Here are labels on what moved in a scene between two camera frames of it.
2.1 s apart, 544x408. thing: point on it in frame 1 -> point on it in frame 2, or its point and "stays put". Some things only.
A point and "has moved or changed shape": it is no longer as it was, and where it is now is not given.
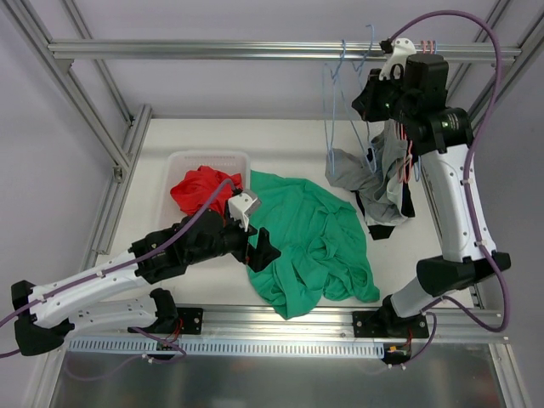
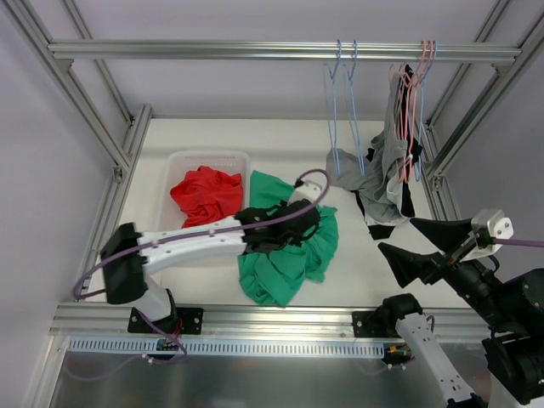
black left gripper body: (249, 246) -> (298, 222)
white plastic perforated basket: (178, 163) stays put
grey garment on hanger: (376, 175) stays put
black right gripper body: (368, 100) -> (449, 255)
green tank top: (323, 253) has moved or changed shape
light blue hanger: (354, 90) -> (354, 111)
